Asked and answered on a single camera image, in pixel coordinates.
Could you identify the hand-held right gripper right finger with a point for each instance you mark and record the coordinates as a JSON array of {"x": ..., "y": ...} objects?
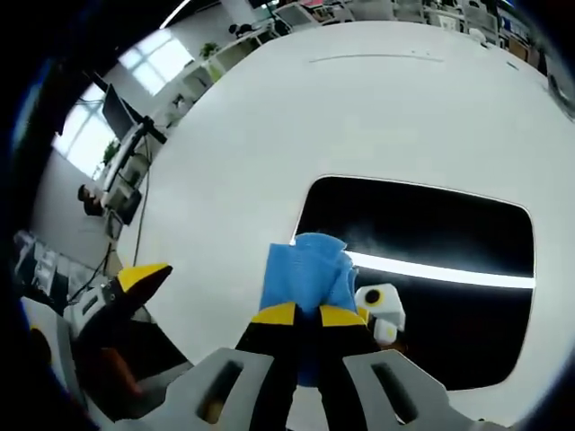
[{"x": 359, "y": 381}]

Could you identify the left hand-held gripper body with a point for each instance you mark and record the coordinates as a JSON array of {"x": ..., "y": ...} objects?
[{"x": 90, "y": 301}]

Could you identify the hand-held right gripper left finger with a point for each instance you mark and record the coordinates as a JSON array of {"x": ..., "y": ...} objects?
[{"x": 215, "y": 386}]

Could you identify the blue cleaning cloth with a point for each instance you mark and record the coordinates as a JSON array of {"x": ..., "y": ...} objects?
[{"x": 296, "y": 274}]

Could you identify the person's left hand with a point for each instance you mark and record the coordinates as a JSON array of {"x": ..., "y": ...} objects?
[{"x": 121, "y": 370}]

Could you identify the small green plant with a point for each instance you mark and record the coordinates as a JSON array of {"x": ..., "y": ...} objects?
[{"x": 111, "y": 152}]

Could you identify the desk monitor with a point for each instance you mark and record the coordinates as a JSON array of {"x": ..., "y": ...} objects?
[{"x": 117, "y": 112}]

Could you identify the white shelf unit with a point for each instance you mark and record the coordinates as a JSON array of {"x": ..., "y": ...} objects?
[{"x": 220, "y": 63}]

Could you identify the green potted plant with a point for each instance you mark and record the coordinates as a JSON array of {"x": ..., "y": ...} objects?
[{"x": 209, "y": 50}]

